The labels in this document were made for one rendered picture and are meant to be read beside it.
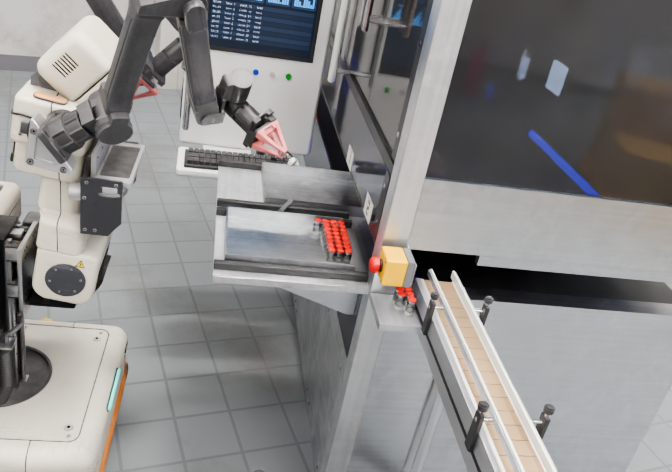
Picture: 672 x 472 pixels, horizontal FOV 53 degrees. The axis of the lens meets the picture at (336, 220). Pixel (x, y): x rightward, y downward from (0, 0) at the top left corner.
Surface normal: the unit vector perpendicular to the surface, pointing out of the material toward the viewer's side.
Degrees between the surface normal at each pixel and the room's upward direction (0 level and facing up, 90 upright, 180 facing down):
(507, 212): 90
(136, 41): 121
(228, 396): 0
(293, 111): 90
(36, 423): 0
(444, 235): 90
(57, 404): 0
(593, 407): 90
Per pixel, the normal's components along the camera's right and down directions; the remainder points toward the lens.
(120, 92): 0.33, 0.86
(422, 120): 0.13, 0.48
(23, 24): 0.36, 0.49
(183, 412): 0.18, -0.87
